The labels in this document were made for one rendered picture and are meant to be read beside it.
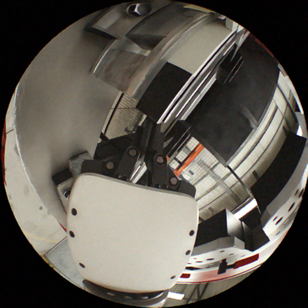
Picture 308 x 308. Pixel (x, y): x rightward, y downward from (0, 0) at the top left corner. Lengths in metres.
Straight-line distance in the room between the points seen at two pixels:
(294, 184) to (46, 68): 0.31
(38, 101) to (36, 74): 0.04
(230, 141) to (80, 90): 0.66
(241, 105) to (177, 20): 0.60
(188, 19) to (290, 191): 0.23
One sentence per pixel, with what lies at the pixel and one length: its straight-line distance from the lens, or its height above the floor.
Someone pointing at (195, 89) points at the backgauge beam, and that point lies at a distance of 0.36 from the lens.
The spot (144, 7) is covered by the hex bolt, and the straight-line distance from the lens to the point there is 0.15.
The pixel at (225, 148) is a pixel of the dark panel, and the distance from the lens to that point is 0.66.
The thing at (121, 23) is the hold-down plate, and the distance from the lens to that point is 0.15.
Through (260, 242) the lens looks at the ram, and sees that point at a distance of 0.33.
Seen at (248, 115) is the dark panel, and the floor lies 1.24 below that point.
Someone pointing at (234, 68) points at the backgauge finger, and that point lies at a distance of 0.37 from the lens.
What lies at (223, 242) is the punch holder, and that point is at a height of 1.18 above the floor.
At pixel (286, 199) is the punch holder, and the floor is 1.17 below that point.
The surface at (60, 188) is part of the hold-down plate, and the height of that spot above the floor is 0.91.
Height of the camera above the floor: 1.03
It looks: 6 degrees down
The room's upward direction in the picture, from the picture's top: 131 degrees clockwise
